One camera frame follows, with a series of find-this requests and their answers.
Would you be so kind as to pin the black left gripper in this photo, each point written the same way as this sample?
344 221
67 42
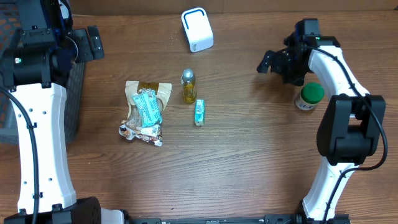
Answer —
86 53

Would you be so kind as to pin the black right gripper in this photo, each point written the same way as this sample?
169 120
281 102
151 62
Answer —
278 58

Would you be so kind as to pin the green lid Knorr jar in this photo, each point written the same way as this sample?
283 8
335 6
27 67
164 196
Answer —
309 96

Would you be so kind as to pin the small teal tissue pack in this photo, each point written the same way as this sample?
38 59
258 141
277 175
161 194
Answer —
199 116

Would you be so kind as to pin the clear bottle silver cap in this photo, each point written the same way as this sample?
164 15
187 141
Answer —
188 81

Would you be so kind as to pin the brown white snack bag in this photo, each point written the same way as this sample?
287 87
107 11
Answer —
162 91

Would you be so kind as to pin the colourful snack packet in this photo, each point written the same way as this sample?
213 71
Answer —
152 134

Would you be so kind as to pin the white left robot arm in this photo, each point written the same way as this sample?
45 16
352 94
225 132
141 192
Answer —
35 69

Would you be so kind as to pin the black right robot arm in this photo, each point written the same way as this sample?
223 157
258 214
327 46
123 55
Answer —
350 137

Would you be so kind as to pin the white barcode scanner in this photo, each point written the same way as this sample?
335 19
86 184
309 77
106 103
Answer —
197 29

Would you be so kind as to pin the grey plastic shopping basket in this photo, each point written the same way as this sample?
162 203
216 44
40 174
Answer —
9 24

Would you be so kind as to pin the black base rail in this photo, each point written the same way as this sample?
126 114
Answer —
217 221

